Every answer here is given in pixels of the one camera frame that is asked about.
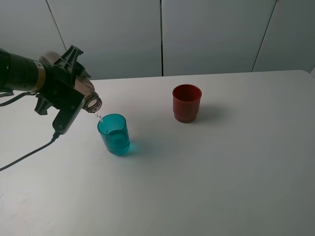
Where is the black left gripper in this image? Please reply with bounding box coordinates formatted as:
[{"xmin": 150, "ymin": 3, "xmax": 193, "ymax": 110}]
[{"xmin": 35, "ymin": 45, "xmax": 91, "ymax": 115}]

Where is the teal translucent plastic cup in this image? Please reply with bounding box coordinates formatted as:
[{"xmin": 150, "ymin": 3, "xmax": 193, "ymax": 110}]
[{"xmin": 97, "ymin": 114, "xmax": 130, "ymax": 156}]

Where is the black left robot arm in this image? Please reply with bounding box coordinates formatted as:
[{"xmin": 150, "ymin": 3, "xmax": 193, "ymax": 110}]
[{"xmin": 0, "ymin": 45, "xmax": 85, "ymax": 115}]

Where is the red plastic cup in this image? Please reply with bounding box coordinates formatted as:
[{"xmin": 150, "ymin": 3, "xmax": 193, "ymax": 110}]
[{"xmin": 172, "ymin": 84, "xmax": 202, "ymax": 123}]

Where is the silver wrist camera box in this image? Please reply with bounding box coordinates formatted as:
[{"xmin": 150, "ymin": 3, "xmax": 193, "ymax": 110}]
[{"xmin": 52, "ymin": 93, "xmax": 85, "ymax": 135}]

